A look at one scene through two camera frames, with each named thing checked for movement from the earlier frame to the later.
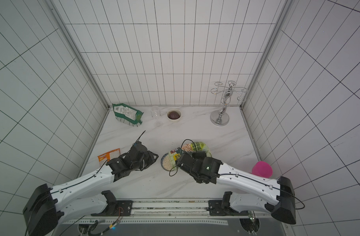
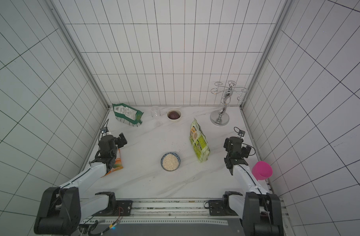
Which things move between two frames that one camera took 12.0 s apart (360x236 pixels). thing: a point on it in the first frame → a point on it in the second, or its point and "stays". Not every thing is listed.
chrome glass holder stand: x=219 y=119 stays
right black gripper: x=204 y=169 → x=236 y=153
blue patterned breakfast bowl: x=167 y=162 stays
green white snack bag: x=127 y=114 stays
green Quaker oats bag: x=174 y=155 → x=198 y=142
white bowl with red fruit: x=173 y=114 stays
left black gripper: x=149 y=155 → x=119 y=141
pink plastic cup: x=262 y=168 stays
